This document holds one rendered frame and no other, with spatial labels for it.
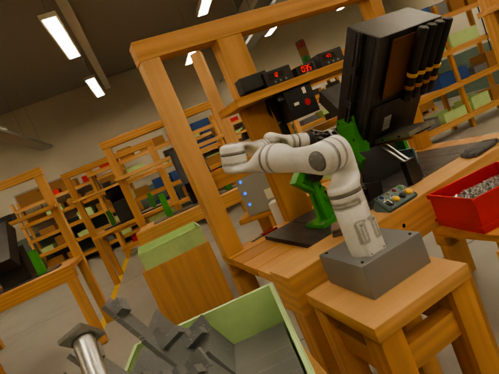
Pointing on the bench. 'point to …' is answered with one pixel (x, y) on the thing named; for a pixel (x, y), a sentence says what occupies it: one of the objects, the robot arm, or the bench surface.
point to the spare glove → (479, 148)
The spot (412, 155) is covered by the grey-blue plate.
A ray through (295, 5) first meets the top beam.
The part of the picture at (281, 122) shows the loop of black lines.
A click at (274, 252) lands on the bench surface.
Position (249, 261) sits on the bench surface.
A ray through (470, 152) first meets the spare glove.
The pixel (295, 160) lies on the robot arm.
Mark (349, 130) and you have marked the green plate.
